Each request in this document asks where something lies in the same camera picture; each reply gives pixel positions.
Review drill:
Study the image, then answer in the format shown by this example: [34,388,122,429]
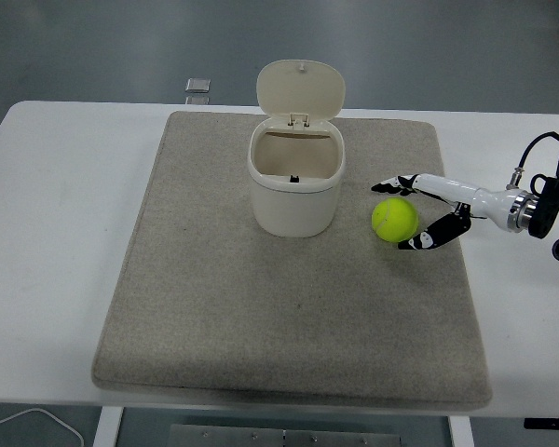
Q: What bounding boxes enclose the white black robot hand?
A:
[371,172,518,253]

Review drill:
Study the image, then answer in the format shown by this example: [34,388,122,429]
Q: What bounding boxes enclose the white cable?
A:
[0,407,84,447]

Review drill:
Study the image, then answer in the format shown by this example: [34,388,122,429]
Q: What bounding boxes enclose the cream plastic box with lid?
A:
[246,59,347,238]

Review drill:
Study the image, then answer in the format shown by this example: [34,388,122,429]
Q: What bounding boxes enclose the yellow-green tennis ball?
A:
[371,196,420,243]

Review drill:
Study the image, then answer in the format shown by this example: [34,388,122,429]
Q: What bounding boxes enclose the grey metal plate with screws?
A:
[169,423,402,447]

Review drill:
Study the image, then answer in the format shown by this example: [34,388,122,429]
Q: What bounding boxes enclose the beige fabric mat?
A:
[90,110,494,412]

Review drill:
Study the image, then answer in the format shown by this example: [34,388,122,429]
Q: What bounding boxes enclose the white table leg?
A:
[448,413,475,447]
[94,405,124,447]

